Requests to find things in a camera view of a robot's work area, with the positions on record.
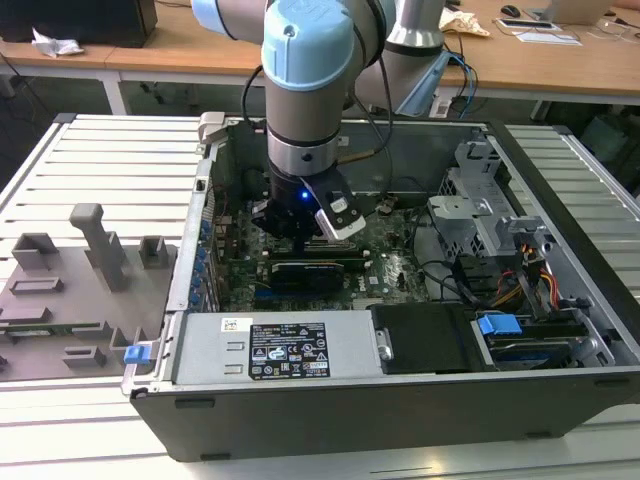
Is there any black plastic bay cover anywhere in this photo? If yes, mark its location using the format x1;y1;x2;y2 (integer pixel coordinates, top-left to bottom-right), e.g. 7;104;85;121
369;302;495;376

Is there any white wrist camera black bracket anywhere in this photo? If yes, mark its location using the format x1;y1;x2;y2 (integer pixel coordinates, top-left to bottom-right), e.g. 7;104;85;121
301;174;367;242

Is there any white paper sheet blue edge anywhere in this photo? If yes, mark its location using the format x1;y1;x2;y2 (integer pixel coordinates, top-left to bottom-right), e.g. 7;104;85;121
514;29;584;49

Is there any black open PC case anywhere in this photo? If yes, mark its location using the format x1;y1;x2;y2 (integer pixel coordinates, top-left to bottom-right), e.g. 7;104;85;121
122;112;640;464

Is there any grey metal drive cage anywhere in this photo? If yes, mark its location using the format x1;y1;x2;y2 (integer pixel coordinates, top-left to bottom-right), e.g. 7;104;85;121
427;139;551;257

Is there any grey parts rack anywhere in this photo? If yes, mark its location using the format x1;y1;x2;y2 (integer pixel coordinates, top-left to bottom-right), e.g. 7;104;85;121
0;202;181;382

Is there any green motherboard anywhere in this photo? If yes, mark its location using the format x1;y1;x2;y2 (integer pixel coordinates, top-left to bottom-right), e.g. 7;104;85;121
212;192;436;311

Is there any green RAM stick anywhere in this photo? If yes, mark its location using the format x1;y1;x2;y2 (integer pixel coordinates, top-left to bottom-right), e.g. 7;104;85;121
0;322;101;335

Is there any blue case latch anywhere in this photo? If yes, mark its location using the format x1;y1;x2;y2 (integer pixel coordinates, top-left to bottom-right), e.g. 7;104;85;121
122;344;151;366

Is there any black cable inside case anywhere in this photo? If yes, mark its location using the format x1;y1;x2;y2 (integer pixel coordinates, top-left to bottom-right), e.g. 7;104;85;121
410;205;477;306

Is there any coloured power wire bundle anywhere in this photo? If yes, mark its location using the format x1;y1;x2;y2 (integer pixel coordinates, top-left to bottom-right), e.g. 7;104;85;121
492;239;559;307

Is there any grey power supply unit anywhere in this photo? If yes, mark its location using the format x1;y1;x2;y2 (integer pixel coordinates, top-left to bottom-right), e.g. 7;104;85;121
172;309;382;387

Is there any crumpled brown paper bag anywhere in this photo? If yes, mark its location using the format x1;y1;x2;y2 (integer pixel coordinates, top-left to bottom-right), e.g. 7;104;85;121
439;9;492;39

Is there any blue card retainer strip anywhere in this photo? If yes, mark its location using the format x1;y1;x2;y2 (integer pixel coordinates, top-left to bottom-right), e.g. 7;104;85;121
189;219;211;314

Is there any grey laptop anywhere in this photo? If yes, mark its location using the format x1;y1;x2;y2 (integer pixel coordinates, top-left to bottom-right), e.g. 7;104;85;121
542;0;609;26

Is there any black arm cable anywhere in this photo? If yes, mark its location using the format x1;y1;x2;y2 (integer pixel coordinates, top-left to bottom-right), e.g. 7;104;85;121
241;0;396;194

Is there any wooden desk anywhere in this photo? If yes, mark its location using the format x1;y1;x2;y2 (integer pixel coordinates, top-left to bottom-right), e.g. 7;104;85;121
0;0;161;119
102;0;640;121

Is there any black RAM slot bank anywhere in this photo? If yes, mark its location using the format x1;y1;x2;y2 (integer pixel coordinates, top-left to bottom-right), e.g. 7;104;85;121
263;239;365;262

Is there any black box on desk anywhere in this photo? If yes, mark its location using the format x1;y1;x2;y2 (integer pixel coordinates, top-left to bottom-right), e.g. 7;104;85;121
0;0;159;49

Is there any blue cable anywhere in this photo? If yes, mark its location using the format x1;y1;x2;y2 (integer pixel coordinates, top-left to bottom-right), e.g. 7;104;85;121
449;49;479;102

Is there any hard disk in blue carrier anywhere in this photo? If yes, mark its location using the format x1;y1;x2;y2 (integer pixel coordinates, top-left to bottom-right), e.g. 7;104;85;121
477;312;574;372

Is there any crumpled white paper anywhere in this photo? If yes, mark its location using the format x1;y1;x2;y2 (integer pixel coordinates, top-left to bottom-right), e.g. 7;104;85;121
31;26;85;59

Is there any grey case latch handle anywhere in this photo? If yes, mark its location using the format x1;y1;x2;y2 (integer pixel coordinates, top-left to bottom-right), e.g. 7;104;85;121
197;112;227;147

